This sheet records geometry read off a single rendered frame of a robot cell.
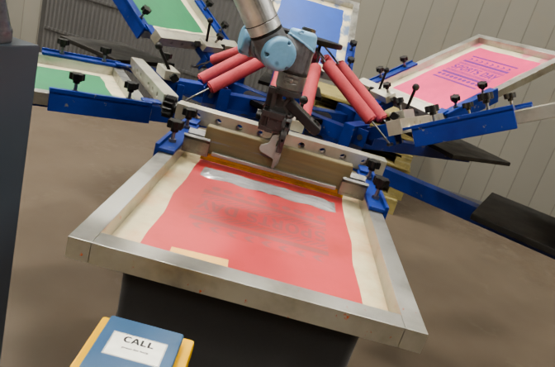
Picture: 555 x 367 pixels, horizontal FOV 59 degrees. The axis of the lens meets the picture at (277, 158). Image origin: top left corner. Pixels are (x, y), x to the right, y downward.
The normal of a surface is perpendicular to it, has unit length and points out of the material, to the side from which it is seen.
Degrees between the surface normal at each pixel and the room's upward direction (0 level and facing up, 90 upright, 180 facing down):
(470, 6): 90
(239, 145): 90
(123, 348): 0
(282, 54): 90
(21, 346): 0
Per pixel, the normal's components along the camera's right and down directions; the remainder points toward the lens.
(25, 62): 0.93, 0.32
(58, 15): -0.24, 0.23
